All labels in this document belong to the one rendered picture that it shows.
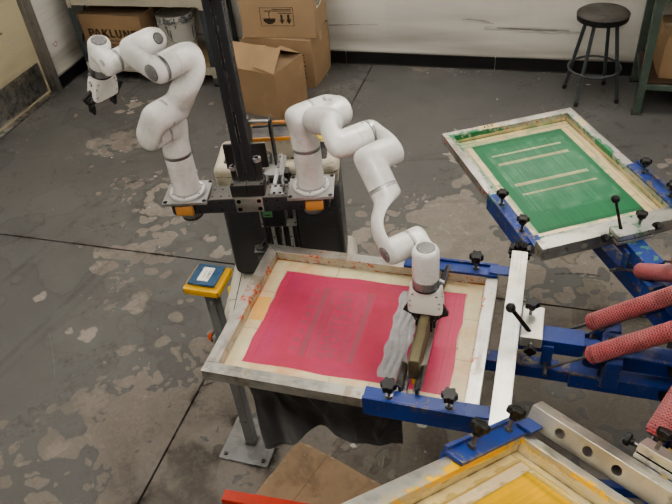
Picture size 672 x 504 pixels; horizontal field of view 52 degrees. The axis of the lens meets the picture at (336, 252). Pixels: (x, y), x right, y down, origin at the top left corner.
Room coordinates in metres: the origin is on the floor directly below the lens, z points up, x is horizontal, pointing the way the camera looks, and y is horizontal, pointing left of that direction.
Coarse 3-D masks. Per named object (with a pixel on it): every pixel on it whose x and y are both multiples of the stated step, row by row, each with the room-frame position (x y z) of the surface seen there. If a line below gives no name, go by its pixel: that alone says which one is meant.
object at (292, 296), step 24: (288, 288) 1.67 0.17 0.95; (312, 288) 1.66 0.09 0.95; (336, 288) 1.65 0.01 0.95; (360, 288) 1.63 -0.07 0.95; (384, 288) 1.62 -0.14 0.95; (408, 288) 1.61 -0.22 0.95; (288, 312) 1.56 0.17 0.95; (384, 312) 1.51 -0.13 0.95; (456, 312) 1.48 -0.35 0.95; (456, 336) 1.38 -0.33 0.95
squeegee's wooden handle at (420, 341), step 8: (440, 272) 1.56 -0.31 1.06; (424, 320) 1.36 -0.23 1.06; (424, 328) 1.33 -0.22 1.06; (416, 336) 1.30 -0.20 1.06; (424, 336) 1.30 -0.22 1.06; (416, 344) 1.27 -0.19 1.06; (424, 344) 1.29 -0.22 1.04; (416, 352) 1.24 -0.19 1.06; (424, 352) 1.29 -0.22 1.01; (408, 360) 1.22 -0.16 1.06; (416, 360) 1.22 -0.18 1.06; (408, 368) 1.22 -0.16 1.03; (416, 368) 1.21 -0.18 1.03; (408, 376) 1.22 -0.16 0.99; (416, 376) 1.21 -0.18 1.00
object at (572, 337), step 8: (520, 328) 1.31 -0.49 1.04; (544, 328) 1.30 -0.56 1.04; (552, 328) 1.29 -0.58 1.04; (560, 328) 1.29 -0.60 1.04; (544, 336) 1.27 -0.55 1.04; (552, 336) 1.26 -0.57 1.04; (560, 336) 1.26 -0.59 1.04; (568, 336) 1.26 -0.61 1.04; (576, 336) 1.26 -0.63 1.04; (584, 336) 1.25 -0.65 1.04; (544, 344) 1.25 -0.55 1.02; (552, 344) 1.25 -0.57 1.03; (560, 344) 1.24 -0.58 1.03; (568, 344) 1.23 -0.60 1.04; (576, 344) 1.23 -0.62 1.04; (584, 344) 1.22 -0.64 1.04; (560, 352) 1.24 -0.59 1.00; (568, 352) 1.23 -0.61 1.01; (576, 352) 1.22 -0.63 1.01
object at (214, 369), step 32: (288, 256) 1.81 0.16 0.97; (320, 256) 1.78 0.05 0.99; (352, 256) 1.76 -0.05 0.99; (256, 288) 1.65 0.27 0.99; (480, 320) 1.40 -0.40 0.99; (224, 352) 1.39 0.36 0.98; (480, 352) 1.28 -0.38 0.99; (256, 384) 1.27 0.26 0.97; (288, 384) 1.24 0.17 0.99; (320, 384) 1.23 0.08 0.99; (480, 384) 1.17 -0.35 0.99
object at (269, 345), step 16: (272, 320) 1.53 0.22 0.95; (288, 320) 1.52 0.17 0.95; (256, 336) 1.47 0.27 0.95; (272, 336) 1.46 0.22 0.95; (288, 336) 1.46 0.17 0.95; (368, 336) 1.42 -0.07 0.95; (384, 336) 1.41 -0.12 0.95; (256, 352) 1.40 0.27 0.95; (272, 352) 1.40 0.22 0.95; (368, 352) 1.36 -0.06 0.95; (432, 352) 1.33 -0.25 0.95; (448, 352) 1.32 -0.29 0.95; (304, 368) 1.32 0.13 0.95; (320, 368) 1.31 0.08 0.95; (336, 368) 1.31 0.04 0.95; (352, 368) 1.30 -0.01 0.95; (368, 368) 1.30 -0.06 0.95; (432, 368) 1.27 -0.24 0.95; (448, 368) 1.26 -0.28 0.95; (432, 384) 1.21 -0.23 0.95; (448, 384) 1.21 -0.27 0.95
